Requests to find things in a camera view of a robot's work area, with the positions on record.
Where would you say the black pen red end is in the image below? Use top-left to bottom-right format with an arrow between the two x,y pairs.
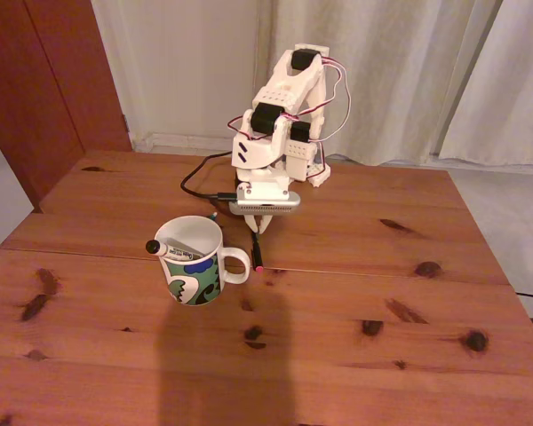
250,230 -> 265,273

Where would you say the white marker black cap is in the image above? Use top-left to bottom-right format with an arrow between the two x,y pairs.
145,238 -> 205,263

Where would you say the white mug green blue pattern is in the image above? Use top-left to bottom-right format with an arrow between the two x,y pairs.
154,215 -> 252,307

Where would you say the white curtain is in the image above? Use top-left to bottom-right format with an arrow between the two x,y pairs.
439,0 -> 533,169
257,0 -> 505,168

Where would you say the brown wooden door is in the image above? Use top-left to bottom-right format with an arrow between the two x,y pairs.
0,0 -> 132,214

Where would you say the white furniture panel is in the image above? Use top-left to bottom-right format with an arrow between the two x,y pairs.
0,119 -> 36,263

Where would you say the silver camera box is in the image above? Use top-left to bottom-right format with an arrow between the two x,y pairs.
227,191 -> 303,218

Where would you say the black camera cable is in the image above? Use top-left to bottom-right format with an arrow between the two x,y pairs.
180,150 -> 239,201

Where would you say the red white servo cable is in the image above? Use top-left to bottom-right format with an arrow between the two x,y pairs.
310,57 -> 353,146

